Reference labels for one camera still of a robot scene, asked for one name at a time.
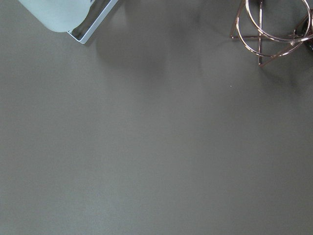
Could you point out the white cup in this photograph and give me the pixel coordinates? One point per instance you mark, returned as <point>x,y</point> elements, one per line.
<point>58,15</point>

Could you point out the white cup rack wooden handle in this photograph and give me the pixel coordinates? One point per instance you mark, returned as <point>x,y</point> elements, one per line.
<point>99,10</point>

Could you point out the copper wire bottle rack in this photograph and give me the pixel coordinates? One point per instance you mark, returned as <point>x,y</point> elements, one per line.
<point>271,29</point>

